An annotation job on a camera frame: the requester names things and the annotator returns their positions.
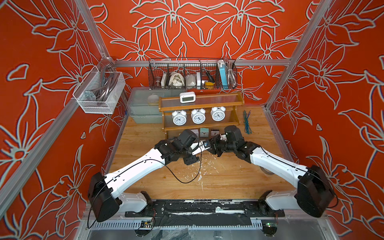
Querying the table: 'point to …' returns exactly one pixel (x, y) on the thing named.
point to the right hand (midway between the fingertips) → (198, 144)
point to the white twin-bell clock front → (179, 117)
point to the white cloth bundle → (176, 80)
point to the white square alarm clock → (196, 131)
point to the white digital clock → (187, 97)
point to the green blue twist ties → (248, 129)
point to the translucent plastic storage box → (143, 103)
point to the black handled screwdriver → (207, 72)
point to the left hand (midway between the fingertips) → (196, 148)
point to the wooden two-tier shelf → (189, 111)
